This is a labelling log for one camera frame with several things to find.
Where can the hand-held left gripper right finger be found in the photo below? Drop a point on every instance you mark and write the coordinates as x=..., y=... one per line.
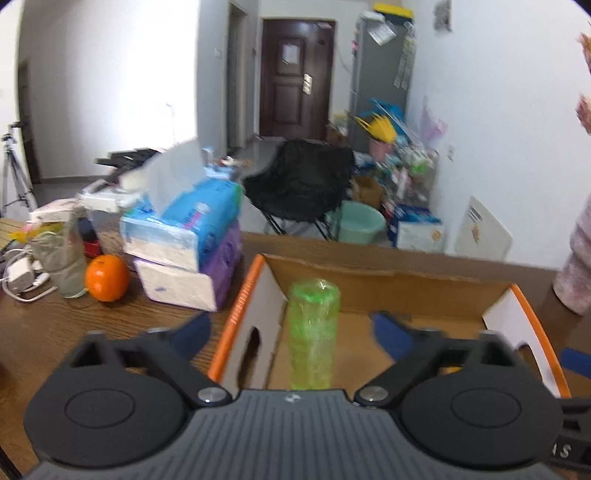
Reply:
x=392, y=337

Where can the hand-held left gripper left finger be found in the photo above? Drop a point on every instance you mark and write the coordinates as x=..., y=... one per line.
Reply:
x=194, y=334

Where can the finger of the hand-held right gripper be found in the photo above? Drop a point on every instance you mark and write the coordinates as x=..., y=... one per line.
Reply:
x=577, y=364

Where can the orange-edged cardboard box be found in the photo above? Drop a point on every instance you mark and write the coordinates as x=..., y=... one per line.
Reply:
x=369, y=286

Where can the green plastic bottle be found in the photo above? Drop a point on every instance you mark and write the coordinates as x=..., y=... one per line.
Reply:
x=314, y=332

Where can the purple tissue pack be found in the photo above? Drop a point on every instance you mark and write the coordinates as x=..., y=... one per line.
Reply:
x=226, y=258

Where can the pink textured vase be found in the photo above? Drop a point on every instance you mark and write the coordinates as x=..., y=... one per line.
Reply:
x=575, y=263

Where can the orange fruit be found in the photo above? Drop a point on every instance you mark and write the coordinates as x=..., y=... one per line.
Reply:
x=107, y=278

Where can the blue printed pack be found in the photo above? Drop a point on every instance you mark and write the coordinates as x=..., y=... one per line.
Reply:
x=418, y=230

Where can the green plastic basin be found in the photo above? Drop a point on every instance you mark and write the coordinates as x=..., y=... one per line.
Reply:
x=360, y=224

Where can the blue tissue pack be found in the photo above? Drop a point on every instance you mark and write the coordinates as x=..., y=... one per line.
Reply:
x=203, y=212

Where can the white board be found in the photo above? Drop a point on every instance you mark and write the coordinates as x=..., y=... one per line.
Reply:
x=485, y=235

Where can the small brown cardboard box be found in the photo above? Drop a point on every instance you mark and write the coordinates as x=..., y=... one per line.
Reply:
x=367, y=194

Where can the glass cup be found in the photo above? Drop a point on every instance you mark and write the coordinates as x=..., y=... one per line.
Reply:
x=62, y=258

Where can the clear plastic storage container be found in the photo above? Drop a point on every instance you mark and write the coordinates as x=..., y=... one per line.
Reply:
x=108, y=203

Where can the metal storage rack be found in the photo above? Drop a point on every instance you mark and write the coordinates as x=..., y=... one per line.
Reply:
x=411, y=170

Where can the black folding chair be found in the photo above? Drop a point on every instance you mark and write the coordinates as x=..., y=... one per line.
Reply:
x=300, y=180

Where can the pink bucket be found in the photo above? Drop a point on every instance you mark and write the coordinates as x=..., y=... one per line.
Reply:
x=379, y=148

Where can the yellow clothes hangers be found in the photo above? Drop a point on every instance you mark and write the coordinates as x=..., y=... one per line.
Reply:
x=381, y=127

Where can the dried rose bouquet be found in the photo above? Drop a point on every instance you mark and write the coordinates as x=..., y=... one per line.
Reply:
x=585, y=110

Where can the grey refrigerator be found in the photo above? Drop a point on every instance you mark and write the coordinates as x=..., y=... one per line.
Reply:
x=378, y=83

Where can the dark brown door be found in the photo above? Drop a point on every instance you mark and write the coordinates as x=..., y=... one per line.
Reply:
x=295, y=92

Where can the yellow box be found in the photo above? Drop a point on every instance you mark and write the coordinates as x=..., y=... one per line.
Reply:
x=392, y=11

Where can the camera tripod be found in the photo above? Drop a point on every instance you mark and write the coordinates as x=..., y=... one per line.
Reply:
x=14, y=161

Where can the wall poster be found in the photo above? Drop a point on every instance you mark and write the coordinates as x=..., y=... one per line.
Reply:
x=442, y=16

